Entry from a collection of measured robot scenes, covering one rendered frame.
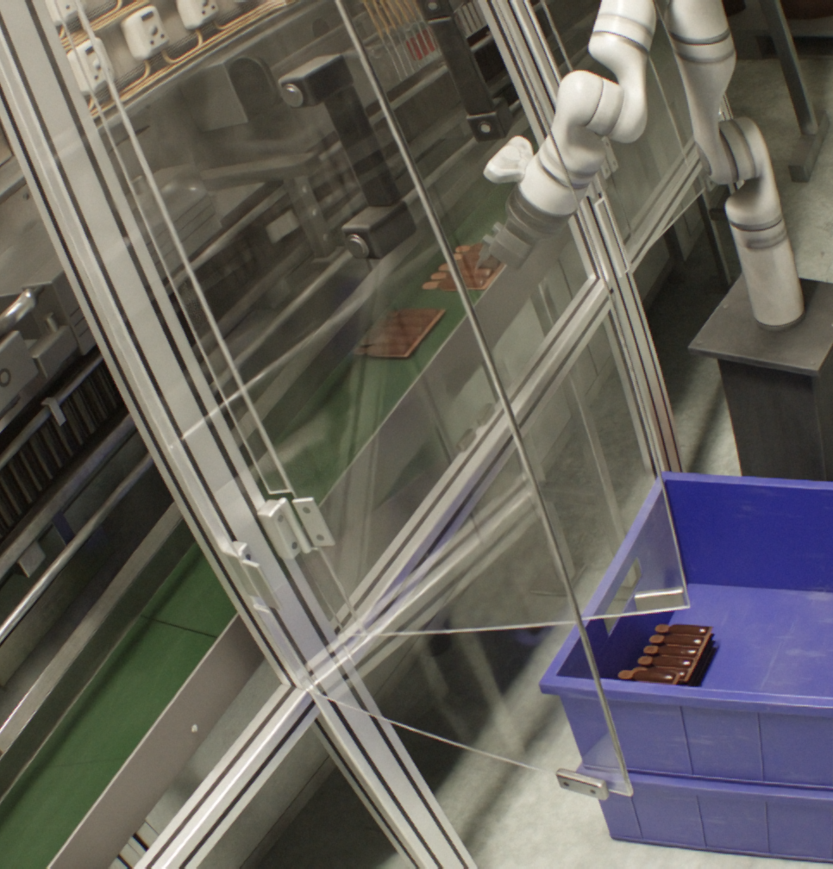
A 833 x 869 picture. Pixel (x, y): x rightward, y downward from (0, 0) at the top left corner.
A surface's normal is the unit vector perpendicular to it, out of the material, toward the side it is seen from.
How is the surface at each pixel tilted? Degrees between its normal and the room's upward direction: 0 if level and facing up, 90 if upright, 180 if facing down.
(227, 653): 90
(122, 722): 2
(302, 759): 90
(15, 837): 2
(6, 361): 90
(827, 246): 0
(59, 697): 90
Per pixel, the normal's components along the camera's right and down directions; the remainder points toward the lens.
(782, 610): -0.33, -0.78
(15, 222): 0.80, 0.06
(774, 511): -0.49, 0.62
